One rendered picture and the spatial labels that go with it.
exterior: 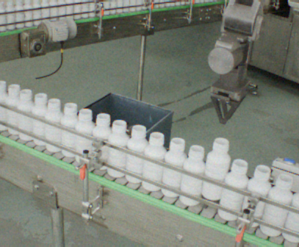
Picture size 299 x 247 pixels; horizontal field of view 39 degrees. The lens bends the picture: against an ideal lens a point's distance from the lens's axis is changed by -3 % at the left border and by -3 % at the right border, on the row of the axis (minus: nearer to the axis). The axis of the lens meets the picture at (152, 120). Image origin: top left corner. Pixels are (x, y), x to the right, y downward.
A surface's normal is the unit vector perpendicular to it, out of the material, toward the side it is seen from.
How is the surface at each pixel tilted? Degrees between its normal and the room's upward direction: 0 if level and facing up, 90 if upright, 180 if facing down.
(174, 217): 90
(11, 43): 90
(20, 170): 90
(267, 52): 94
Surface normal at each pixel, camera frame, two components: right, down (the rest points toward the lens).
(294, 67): -0.72, 0.26
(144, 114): -0.48, 0.37
